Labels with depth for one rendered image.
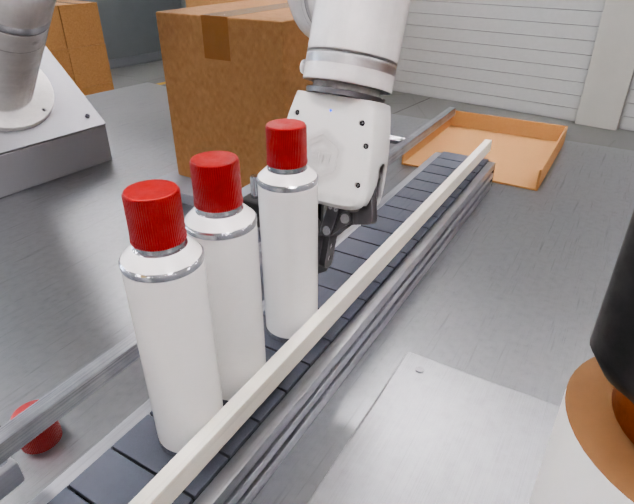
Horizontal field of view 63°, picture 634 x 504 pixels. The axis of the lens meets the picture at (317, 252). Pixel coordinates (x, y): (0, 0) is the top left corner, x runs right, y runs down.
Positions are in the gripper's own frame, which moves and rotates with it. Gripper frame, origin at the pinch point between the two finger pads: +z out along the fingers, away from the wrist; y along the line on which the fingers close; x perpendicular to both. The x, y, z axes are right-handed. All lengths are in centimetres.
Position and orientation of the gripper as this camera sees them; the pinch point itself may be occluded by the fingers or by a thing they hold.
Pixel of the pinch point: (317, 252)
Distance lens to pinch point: 52.2
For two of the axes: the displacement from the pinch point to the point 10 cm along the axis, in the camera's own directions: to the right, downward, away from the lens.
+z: -1.7, 9.6, 2.2
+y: 8.6, 2.6, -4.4
